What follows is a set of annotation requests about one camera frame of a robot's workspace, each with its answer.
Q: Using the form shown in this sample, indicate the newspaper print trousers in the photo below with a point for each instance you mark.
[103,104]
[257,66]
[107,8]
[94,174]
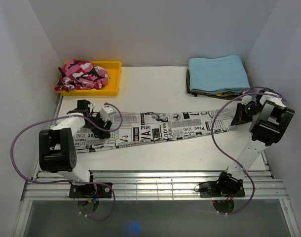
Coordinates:
[133,129]

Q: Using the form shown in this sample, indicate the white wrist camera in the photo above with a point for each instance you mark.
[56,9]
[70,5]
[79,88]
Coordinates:
[106,112]
[246,97]

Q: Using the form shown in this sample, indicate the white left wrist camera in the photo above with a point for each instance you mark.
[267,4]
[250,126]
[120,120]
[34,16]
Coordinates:
[106,112]

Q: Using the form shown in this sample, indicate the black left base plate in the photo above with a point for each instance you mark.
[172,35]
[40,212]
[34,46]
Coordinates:
[89,191]

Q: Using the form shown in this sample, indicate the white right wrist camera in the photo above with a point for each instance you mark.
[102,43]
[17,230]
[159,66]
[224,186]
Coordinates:
[246,97]

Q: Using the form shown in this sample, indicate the pink camouflage trousers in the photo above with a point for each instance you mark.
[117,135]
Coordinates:
[81,75]

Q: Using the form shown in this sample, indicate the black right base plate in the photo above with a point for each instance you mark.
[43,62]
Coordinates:
[212,190]

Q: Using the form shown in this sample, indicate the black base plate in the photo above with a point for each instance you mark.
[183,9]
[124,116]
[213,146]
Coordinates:
[212,190]
[89,191]

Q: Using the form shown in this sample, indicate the aluminium rail frame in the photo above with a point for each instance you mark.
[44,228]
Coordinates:
[143,185]

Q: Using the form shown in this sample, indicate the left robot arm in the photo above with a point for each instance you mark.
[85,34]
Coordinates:
[57,152]

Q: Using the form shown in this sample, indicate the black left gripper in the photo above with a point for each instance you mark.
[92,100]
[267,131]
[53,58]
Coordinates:
[101,134]

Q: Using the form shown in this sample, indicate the light blue folded trousers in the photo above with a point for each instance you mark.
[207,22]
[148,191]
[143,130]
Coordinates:
[218,75]

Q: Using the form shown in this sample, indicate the olive camouflage folded trousers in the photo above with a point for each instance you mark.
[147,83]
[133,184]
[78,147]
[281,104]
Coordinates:
[224,96]

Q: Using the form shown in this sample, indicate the yellow plastic tray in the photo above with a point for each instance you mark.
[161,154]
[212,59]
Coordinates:
[114,70]

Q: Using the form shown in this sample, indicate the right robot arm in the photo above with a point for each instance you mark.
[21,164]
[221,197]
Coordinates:
[269,119]

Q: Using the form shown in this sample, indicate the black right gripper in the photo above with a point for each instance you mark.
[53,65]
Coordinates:
[240,117]

